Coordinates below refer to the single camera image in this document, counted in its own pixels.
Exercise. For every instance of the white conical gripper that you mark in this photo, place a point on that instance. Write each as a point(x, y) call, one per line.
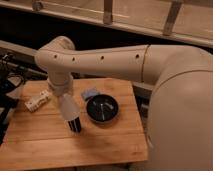
point(70, 112)

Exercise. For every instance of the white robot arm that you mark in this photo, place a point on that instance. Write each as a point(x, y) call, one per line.
point(180, 115)

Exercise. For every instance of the black ceramic cup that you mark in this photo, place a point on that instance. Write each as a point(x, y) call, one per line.
point(102, 108)

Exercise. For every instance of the white power strip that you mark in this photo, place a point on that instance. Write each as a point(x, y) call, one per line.
point(37, 100)

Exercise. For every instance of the black equipment with cables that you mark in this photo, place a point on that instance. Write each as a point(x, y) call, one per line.
point(12, 79)

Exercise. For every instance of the metal ladder frame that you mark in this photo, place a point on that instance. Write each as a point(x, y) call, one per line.
point(188, 21)

